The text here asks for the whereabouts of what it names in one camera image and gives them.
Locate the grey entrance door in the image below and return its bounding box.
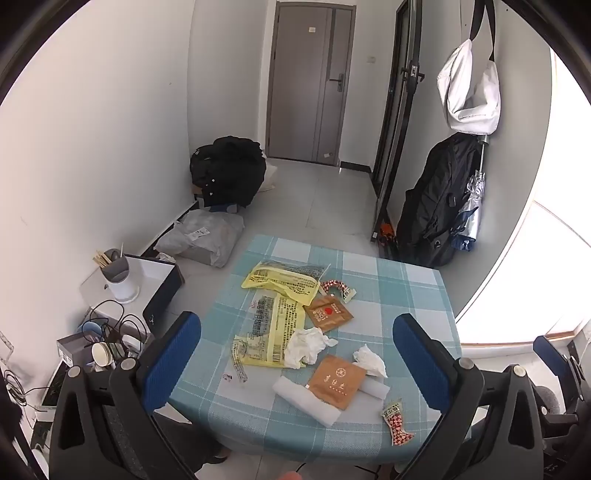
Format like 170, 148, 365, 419
267, 2, 356, 164

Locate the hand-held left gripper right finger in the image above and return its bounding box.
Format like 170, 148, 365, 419
392, 313, 546, 480

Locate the white paper cup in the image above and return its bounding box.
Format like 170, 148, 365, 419
91, 342, 114, 367

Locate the tangle of black cables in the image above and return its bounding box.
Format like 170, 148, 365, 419
83, 300, 153, 361

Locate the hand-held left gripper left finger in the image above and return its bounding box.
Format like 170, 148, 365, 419
48, 310, 204, 480

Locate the white box with black side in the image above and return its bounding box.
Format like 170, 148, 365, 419
79, 254, 185, 328

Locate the plain brown paper packet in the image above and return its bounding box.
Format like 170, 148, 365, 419
307, 354, 368, 411

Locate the pile of black bags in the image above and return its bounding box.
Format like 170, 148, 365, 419
189, 136, 267, 208

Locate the bright window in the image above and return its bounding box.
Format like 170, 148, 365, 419
455, 51, 591, 347

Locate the teal checked tablecloth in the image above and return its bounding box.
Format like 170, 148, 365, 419
166, 234, 472, 464

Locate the grey cardboard box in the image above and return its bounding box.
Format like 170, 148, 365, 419
56, 335, 93, 367

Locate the white foam sheet roll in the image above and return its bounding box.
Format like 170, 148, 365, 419
358, 381, 389, 401
272, 376, 342, 428

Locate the clear printed plastic wrapper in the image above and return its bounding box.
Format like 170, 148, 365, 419
224, 342, 250, 384

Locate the grey and white utensil holder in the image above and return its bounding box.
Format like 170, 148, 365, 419
100, 249, 140, 304

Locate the yellow printed plastic bag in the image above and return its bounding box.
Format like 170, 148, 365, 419
241, 261, 331, 305
231, 295, 308, 370

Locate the blue bowl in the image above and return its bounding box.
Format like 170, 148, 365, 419
76, 322, 105, 344

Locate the white hanging bag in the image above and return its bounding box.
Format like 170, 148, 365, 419
436, 0, 502, 136

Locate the silver folding umbrella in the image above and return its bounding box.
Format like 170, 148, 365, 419
455, 135, 491, 252

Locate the large white tissue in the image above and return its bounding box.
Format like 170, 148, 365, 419
283, 327, 339, 369

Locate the grey plastic parcel bag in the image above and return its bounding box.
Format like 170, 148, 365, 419
154, 209, 245, 268

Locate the black hanging backpack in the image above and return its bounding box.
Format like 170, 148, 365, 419
397, 134, 483, 268

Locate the red patterned snack wrapper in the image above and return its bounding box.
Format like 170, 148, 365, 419
321, 279, 357, 303
381, 399, 415, 447

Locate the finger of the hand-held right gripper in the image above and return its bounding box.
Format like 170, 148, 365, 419
532, 335, 584, 408

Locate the bundle of wooden chopsticks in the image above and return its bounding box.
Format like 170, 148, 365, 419
93, 241, 125, 268

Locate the small white tissue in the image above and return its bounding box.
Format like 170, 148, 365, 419
353, 344, 387, 378

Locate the black framed glass door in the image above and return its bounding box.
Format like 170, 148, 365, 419
372, 0, 423, 241

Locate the brown packet with red dot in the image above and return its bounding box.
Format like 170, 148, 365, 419
305, 296, 354, 333

